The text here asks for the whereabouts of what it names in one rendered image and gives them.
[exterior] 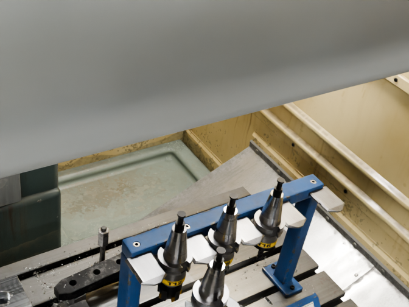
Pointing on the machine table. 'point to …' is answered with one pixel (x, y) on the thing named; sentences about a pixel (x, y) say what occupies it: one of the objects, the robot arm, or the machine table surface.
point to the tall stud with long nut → (103, 242)
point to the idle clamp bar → (74, 295)
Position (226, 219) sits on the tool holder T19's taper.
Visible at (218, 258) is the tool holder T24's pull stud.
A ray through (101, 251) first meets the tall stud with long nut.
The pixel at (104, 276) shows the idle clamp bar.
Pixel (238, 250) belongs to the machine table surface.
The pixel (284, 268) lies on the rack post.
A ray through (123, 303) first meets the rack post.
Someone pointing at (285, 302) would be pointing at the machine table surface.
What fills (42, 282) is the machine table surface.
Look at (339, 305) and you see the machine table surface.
